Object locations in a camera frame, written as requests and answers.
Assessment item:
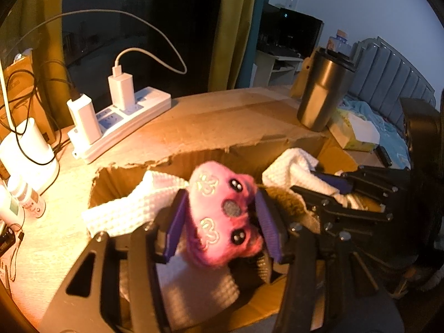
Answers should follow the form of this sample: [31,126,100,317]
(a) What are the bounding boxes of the yellow tissue pack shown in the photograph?
[328,107,381,152]

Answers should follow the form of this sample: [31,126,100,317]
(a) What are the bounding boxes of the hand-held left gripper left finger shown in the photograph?
[40,189,190,333]

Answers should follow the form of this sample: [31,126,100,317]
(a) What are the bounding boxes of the black charging cable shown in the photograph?
[0,59,83,168]

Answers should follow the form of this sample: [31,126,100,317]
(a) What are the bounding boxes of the white tube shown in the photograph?
[0,185,26,231]

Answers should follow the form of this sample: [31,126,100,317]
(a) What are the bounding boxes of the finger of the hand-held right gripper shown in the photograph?
[289,185,395,223]
[314,166,410,202]

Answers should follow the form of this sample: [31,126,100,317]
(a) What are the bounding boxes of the small brown cardboard carton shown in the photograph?
[0,55,58,146]

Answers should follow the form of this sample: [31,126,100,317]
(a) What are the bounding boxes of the grey padded headboard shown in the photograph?
[347,36,438,136]

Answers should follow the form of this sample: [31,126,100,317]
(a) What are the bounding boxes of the small white bottle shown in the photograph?
[7,176,47,218]

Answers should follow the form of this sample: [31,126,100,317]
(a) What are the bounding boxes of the dark window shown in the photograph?
[62,0,227,102]

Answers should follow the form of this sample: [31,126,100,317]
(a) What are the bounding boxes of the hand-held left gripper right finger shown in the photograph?
[255,191,403,333]

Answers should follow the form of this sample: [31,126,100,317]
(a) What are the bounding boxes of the white power strip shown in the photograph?
[67,87,173,165]

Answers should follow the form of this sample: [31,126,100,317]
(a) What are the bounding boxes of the white television cabinet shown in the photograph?
[253,50,306,88]

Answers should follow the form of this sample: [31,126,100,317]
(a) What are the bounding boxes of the cardboard box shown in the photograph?
[88,85,362,333]

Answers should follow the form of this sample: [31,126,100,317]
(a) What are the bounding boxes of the white desk lamp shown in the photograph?
[0,0,60,195]

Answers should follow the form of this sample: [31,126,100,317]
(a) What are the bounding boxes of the yellow curtain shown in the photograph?
[19,0,67,126]
[208,0,259,91]

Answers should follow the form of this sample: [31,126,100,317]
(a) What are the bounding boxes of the white charger with black cable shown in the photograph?
[67,94,103,145]

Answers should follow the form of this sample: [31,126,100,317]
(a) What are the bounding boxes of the steel tumbler with black lid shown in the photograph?
[296,49,358,132]

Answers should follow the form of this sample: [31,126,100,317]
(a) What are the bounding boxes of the white charging cable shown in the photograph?
[0,11,188,75]

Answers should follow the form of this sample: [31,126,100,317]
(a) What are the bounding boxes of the black television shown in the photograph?
[258,3,324,60]

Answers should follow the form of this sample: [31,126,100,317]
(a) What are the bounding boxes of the brown fuzzy cloth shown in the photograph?
[257,185,322,234]

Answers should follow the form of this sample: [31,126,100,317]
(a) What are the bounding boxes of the pink plush toy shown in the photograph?
[184,160,265,270]

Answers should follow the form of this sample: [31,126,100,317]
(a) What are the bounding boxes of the white waffle cloth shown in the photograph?
[262,148,368,211]
[81,171,244,320]

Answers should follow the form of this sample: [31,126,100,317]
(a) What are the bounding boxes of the dark dotted work glove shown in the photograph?
[239,255,279,286]

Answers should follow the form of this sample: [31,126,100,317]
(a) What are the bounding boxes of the black car key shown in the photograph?
[376,145,393,168]

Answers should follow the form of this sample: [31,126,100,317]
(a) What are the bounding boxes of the light blue blanket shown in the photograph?
[338,95,410,150]

